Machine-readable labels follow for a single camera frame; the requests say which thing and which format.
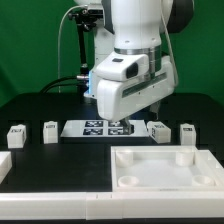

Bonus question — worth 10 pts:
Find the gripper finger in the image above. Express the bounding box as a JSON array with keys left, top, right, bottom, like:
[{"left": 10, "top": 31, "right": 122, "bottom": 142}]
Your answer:
[{"left": 123, "top": 118, "right": 134, "bottom": 134}]

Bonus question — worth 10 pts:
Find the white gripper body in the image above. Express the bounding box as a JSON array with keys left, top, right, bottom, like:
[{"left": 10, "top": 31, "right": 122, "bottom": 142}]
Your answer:
[{"left": 97, "top": 63, "right": 175, "bottom": 121}]

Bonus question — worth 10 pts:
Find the white square table top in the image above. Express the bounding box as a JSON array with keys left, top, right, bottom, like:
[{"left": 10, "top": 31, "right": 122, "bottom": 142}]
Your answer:
[{"left": 111, "top": 146, "right": 224, "bottom": 192}]

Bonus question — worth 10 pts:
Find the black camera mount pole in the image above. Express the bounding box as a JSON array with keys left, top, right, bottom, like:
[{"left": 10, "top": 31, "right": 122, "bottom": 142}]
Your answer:
[{"left": 68, "top": 7, "right": 103, "bottom": 91}]

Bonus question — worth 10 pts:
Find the black cable bundle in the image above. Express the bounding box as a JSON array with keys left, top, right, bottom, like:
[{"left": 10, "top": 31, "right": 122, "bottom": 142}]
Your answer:
[{"left": 39, "top": 76, "right": 81, "bottom": 94}]

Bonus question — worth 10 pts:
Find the white U-shaped obstacle fence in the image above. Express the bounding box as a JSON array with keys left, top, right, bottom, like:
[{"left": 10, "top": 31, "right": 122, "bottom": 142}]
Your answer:
[{"left": 0, "top": 149, "right": 224, "bottom": 221}]

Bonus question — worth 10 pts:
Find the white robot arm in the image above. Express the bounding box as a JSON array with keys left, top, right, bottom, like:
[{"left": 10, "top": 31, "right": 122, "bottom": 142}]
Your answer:
[{"left": 74, "top": 0, "right": 194, "bottom": 134}]

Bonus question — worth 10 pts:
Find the white marker base plate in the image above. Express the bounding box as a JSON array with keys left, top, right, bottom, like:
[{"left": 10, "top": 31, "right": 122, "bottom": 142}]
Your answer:
[{"left": 61, "top": 120, "right": 148, "bottom": 138}]

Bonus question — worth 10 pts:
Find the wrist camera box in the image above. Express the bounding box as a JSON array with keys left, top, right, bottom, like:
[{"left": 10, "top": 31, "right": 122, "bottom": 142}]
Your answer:
[{"left": 95, "top": 52, "right": 149, "bottom": 82}]

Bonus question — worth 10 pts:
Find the white cable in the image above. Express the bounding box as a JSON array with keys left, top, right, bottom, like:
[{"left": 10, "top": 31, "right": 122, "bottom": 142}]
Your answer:
[{"left": 57, "top": 4, "right": 84, "bottom": 94}]

